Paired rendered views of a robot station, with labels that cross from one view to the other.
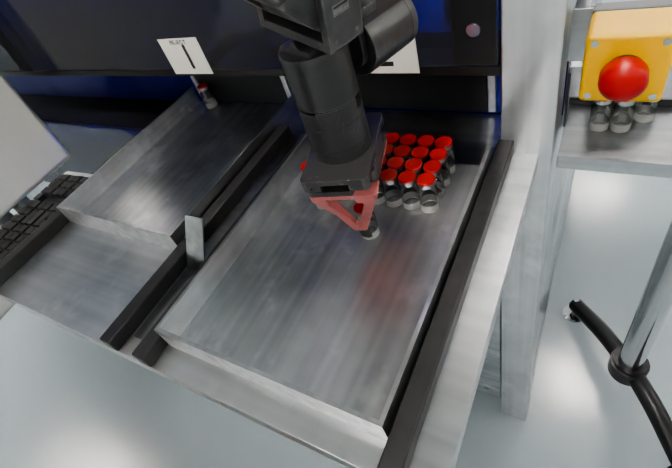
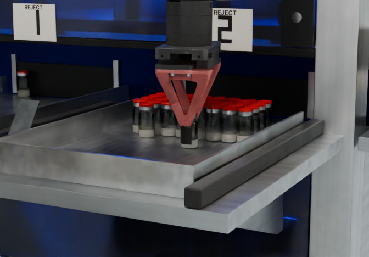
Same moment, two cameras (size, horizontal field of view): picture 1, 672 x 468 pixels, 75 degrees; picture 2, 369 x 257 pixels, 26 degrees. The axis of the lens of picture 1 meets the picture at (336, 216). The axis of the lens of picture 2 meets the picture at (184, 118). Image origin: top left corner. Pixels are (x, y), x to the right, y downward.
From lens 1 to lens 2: 0.67 m
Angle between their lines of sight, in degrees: 35
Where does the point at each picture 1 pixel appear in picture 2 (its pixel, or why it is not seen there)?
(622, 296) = not seen: outside the picture
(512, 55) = (323, 40)
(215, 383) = (37, 182)
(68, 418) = not seen: outside the picture
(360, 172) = (202, 48)
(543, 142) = (346, 122)
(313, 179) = (166, 48)
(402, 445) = (206, 183)
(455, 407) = (247, 194)
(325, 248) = (145, 149)
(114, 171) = not seen: outside the picture
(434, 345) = (237, 163)
